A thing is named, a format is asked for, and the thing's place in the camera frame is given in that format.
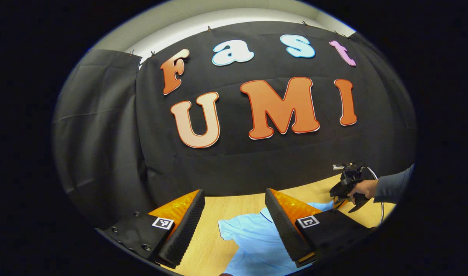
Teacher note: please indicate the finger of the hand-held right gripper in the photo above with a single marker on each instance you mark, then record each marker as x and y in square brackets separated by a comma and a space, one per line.
[338, 202]

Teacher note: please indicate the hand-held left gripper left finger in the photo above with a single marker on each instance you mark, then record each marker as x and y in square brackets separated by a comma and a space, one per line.
[188, 222]

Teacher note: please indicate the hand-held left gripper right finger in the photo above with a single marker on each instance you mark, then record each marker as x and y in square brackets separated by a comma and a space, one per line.
[282, 226]

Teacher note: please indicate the light blue T-shirt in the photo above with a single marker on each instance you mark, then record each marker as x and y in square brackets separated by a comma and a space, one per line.
[253, 241]

